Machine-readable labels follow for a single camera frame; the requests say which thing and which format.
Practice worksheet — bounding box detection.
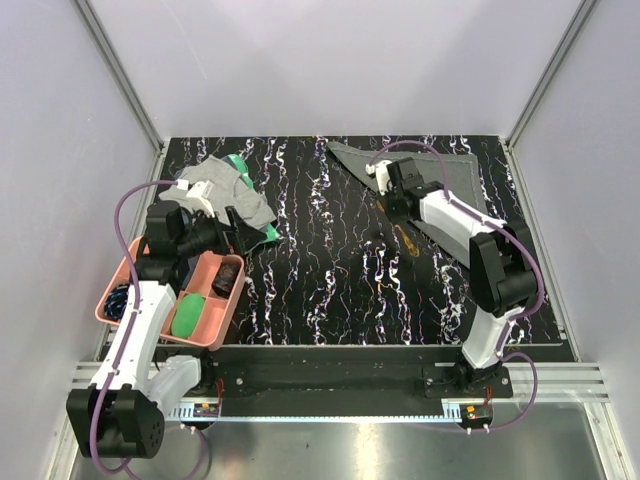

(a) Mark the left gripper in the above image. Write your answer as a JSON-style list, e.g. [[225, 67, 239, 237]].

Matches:
[[176, 205, 266, 259]]

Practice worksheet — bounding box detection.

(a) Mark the dark grey napkin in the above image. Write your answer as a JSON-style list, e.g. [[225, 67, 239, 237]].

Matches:
[[327, 141, 488, 267]]

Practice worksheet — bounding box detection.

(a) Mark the gold spoon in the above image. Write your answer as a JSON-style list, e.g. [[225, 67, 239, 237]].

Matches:
[[394, 225, 420, 258]]

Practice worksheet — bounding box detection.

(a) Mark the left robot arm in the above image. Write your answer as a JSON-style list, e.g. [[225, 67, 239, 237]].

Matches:
[[66, 201, 267, 462]]

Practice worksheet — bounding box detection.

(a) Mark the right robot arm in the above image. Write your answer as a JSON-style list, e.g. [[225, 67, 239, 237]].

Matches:
[[366, 158, 544, 397]]

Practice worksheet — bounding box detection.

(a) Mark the dark brown object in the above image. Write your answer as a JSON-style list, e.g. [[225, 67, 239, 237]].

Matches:
[[211, 262, 240, 299]]

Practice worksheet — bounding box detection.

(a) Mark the light grey cloth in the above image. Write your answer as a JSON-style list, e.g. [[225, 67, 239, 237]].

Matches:
[[176, 154, 276, 230]]

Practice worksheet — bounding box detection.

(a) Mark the green packet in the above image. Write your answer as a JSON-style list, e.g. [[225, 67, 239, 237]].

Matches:
[[223, 154, 281, 243]]

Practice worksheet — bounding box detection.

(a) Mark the green oval object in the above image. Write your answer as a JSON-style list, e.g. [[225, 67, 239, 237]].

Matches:
[[171, 293, 205, 339]]

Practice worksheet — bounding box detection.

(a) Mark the pink divided tray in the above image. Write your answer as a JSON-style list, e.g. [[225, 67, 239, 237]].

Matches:
[[95, 251, 245, 351]]

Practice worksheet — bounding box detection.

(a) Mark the black blue patterned object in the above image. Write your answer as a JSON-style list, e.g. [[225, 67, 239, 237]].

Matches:
[[102, 283, 129, 322]]

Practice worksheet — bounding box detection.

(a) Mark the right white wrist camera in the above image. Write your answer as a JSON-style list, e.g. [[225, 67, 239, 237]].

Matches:
[[365, 160, 393, 196]]

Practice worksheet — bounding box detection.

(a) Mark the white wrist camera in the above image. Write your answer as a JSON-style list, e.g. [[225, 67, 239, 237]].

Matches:
[[176, 179, 216, 218], [365, 160, 393, 196]]

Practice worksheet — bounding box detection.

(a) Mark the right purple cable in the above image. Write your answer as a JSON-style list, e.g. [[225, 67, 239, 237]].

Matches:
[[364, 139, 547, 434]]

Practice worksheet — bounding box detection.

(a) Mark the purple cable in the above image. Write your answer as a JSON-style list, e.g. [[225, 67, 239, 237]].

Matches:
[[87, 179, 211, 480], [364, 139, 547, 434]]

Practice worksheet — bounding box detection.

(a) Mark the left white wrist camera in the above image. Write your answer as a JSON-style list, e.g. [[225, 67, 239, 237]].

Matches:
[[176, 179, 216, 218]]

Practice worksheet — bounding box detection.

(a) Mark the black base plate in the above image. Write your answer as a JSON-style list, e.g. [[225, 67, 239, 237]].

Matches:
[[144, 343, 516, 419]]

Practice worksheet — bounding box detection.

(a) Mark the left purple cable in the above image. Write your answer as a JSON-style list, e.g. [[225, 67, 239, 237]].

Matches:
[[87, 179, 211, 480]]

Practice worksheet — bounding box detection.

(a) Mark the left aluminium frame post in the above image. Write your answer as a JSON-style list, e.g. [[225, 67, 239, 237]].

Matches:
[[72, 0, 169, 154]]

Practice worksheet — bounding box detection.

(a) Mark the aluminium frame post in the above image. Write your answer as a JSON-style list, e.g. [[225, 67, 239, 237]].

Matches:
[[504, 0, 601, 151], [72, 0, 169, 154]]

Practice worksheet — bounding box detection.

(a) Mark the right aluminium frame post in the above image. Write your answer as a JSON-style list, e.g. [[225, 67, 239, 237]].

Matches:
[[504, 0, 601, 151]]

